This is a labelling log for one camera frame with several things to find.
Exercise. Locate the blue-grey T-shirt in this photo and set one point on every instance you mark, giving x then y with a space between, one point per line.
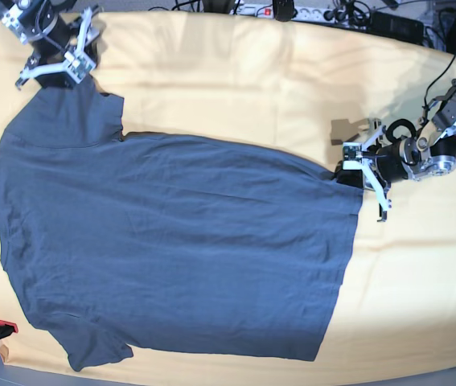
163 241

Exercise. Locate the black power adapter brick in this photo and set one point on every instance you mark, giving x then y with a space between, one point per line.
396 27

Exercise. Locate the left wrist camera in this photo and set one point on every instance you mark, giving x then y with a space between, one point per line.
352 156

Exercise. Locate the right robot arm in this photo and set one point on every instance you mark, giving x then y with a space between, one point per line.
64 53

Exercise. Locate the white power strip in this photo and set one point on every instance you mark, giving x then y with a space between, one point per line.
301 13

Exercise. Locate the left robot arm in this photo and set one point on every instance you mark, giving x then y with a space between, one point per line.
434 134

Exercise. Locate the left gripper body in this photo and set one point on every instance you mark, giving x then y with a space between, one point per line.
391 158

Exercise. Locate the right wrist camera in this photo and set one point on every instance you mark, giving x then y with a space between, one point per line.
79 65

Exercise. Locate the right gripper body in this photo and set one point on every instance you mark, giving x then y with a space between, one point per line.
53 36

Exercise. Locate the yellow table cloth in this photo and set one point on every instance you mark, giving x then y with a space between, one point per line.
295 87

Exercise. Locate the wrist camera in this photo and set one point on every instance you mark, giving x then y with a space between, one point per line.
79 65
352 156

